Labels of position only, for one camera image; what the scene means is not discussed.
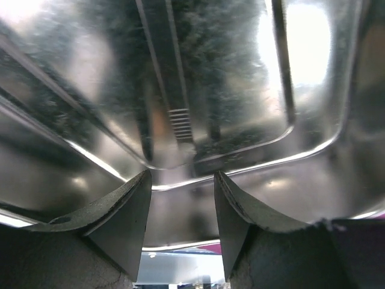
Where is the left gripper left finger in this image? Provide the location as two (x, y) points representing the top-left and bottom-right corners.
(1, 170), (152, 288)

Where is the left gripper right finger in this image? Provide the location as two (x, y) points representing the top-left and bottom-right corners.
(214, 172), (384, 288)

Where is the steel instrument tray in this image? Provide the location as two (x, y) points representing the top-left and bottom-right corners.
(1, 1), (384, 250)

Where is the purple cloth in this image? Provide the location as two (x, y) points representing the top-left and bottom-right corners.
(331, 210), (384, 232)

